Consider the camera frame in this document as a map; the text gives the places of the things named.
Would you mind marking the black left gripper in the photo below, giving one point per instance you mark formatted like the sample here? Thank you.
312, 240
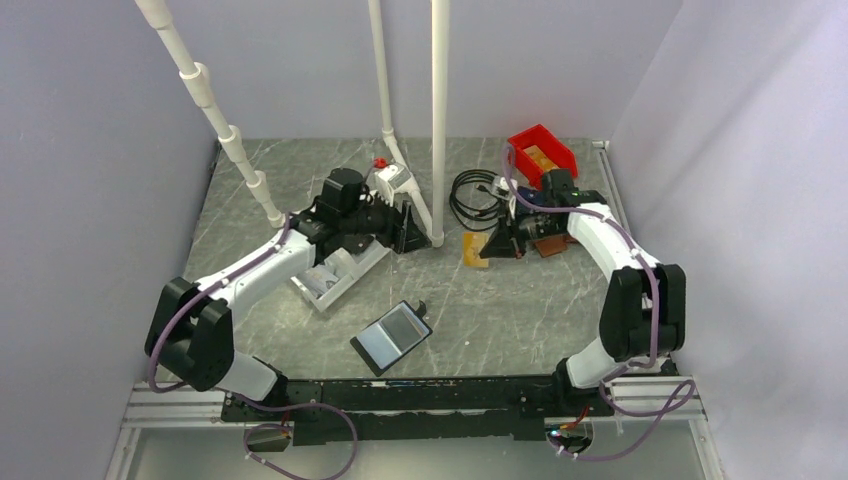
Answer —
409, 237

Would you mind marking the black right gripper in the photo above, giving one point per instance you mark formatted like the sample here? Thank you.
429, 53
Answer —
505, 242

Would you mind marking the gold card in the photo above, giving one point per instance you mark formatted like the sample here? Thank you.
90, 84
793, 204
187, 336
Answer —
533, 152
472, 245
545, 164

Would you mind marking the black leather card holder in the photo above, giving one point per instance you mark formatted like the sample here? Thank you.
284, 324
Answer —
388, 339

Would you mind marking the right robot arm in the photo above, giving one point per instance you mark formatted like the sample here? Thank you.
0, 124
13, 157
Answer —
643, 313

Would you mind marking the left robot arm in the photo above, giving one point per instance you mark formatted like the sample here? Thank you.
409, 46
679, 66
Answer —
192, 331

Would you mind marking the brown leather card holder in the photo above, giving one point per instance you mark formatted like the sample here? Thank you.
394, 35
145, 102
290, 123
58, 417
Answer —
551, 245

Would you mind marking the blue leather card holder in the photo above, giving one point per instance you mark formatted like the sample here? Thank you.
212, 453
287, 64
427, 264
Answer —
532, 196

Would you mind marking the gold card in bin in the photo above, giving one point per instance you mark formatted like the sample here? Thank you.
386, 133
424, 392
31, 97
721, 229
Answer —
545, 164

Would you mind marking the cards in tray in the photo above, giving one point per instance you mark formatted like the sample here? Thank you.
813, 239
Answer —
319, 280

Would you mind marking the white plastic divided tray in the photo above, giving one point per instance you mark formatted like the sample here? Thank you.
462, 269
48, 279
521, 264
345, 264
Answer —
349, 268

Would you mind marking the red plastic bin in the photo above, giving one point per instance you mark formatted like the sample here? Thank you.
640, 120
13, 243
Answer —
557, 151

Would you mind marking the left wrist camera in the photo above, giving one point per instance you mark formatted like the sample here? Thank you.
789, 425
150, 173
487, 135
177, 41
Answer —
392, 179

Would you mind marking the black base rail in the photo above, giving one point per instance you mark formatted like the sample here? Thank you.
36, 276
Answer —
520, 407

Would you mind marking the white PVC pipe frame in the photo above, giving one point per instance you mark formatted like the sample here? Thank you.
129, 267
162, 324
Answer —
333, 54

